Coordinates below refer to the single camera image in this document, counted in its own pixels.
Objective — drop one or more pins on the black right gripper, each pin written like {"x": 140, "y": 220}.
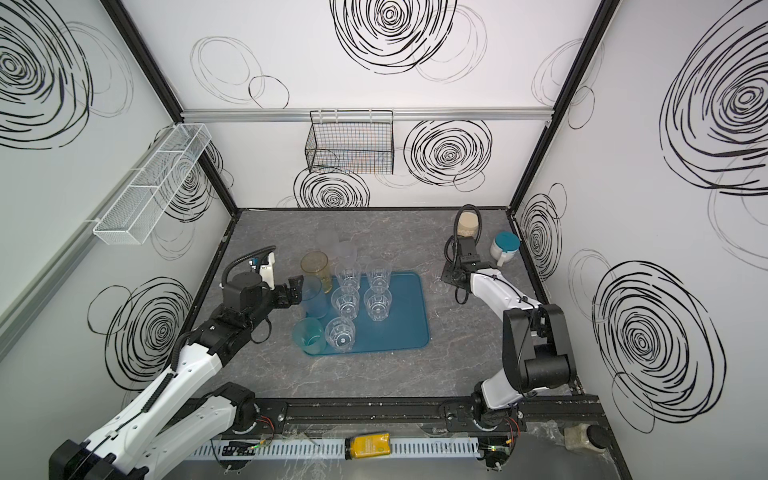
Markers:
{"x": 456, "y": 271}

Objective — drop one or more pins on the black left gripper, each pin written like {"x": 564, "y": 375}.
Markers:
{"x": 285, "y": 294}

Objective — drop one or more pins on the light blue plastic cup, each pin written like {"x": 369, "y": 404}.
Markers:
{"x": 314, "y": 298}

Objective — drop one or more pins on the teal green plastic cup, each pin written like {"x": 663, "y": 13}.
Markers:
{"x": 308, "y": 335}

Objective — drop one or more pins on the yellow transparent cup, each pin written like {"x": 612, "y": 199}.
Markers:
{"x": 316, "y": 263}

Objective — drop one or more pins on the clear faceted glass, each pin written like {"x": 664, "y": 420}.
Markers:
{"x": 346, "y": 302}
{"x": 378, "y": 302}
{"x": 340, "y": 334}
{"x": 348, "y": 272}
{"x": 378, "y": 272}

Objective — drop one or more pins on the teal plastic tray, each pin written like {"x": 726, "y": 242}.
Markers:
{"x": 406, "y": 327}

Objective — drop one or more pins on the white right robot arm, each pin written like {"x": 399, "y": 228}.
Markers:
{"x": 536, "y": 348}

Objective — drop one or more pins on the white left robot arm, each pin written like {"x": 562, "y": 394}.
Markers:
{"x": 144, "y": 440}

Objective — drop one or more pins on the white mug teal lid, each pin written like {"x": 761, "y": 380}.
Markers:
{"x": 504, "y": 248}

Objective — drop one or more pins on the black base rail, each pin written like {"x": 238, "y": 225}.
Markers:
{"x": 454, "y": 414}

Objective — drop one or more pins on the white wire shelf basket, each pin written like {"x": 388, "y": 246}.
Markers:
{"x": 168, "y": 183}

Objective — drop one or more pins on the white slotted cable duct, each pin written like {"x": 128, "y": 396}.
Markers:
{"x": 333, "y": 449}

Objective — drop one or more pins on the black wire basket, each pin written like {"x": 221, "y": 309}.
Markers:
{"x": 357, "y": 147}

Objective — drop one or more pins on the aluminium wall rail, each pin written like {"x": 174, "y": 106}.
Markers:
{"x": 254, "y": 115}

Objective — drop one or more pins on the yellow box on rail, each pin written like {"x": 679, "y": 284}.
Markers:
{"x": 367, "y": 446}

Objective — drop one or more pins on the black corner frame post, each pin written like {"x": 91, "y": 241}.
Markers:
{"x": 131, "y": 36}

